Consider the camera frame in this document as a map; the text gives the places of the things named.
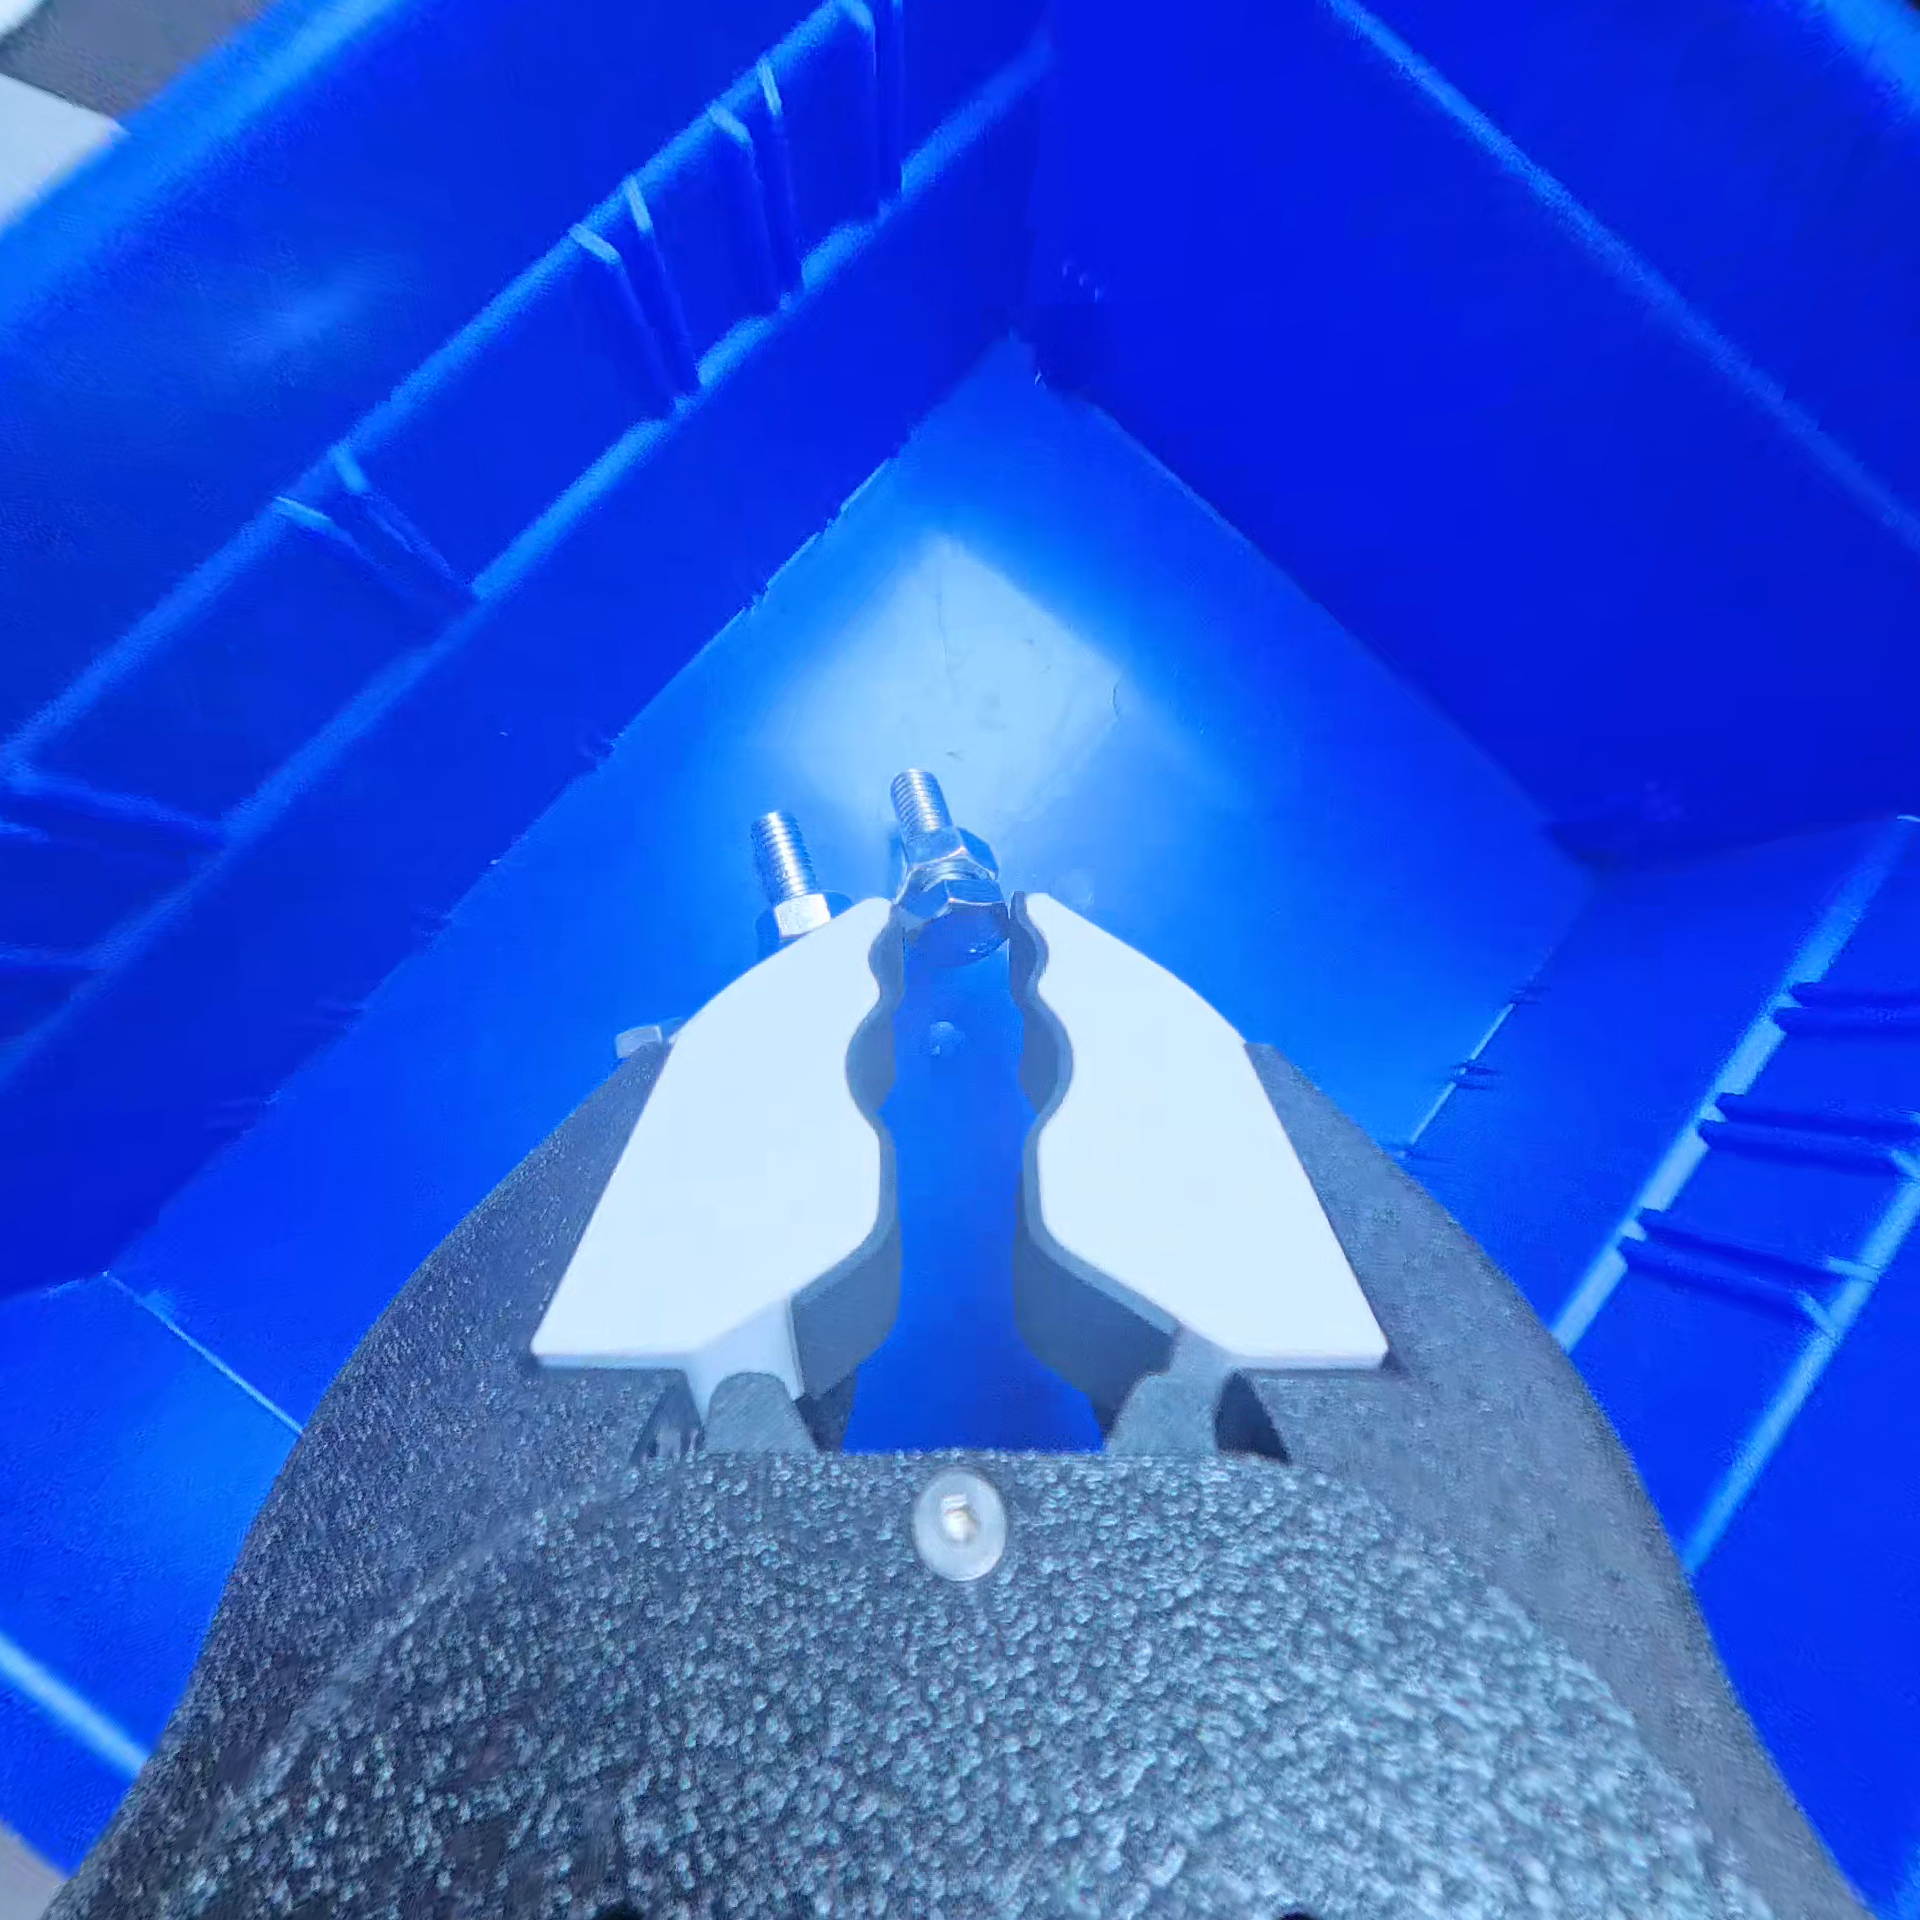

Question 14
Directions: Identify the thick silver hex bolt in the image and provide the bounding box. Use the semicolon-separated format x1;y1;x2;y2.
890;768;1009;966

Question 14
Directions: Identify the long threaded silver bolt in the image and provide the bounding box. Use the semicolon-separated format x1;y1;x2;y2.
750;810;849;947

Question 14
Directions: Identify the blue plastic bin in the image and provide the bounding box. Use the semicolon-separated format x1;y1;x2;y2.
0;0;1920;1920

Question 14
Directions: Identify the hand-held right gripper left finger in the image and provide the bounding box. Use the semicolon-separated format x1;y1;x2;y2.
531;896;906;1418

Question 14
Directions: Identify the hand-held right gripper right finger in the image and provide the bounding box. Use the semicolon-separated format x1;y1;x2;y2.
1013;892;1388;1369

